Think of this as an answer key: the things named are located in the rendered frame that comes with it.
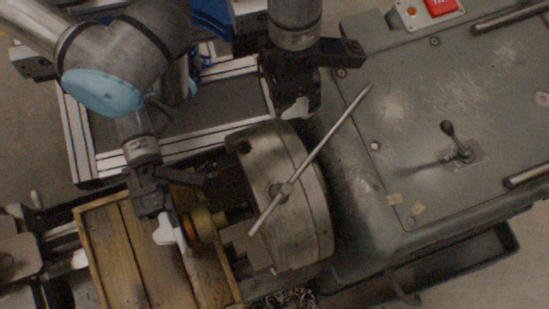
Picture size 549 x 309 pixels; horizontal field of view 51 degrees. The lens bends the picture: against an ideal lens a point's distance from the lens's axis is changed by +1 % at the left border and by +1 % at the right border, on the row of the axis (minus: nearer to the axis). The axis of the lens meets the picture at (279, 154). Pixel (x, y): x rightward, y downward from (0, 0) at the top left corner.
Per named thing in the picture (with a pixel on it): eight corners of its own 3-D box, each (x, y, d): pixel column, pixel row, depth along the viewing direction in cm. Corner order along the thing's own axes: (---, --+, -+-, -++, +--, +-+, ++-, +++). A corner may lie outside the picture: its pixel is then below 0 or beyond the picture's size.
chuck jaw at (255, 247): (268, 210, 117) (290, 264, 113) (268, 217, 122) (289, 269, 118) (217, 229, 115) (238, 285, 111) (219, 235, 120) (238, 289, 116)
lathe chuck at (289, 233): (256, 135, 139) (272, 106, 108) (302, 258, 136) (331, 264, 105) (221, 148, 137) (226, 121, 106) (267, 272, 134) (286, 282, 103)
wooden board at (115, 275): (194, 170, 144) (193, 166, 140) (244, 308, 134) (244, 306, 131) (75, 212, 139) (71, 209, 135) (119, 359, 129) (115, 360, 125)
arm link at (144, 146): (159, 144, 127) (153, 131, 120) (165, 162, 126) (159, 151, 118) (125, 155, 126) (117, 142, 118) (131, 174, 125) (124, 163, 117)
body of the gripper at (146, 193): (142, 226, 121) (125, 175, 125) (181, 212, 123) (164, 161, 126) (135, 219, 114) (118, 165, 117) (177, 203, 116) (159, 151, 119)
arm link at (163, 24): (155, -43, 96) (167, 73, 143) (113, 3, 93) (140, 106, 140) (211, -4, 96) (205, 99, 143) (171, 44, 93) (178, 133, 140)
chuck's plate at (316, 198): (269, 130, 139) (289, 100, 108) (316, 252, 136) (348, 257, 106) (256, 135, 139) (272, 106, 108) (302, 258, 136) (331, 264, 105)
